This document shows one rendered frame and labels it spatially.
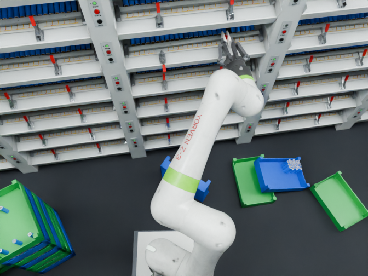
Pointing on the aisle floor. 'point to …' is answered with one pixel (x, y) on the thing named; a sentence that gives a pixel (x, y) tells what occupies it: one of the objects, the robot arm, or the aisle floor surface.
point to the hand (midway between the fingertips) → (226, 39)
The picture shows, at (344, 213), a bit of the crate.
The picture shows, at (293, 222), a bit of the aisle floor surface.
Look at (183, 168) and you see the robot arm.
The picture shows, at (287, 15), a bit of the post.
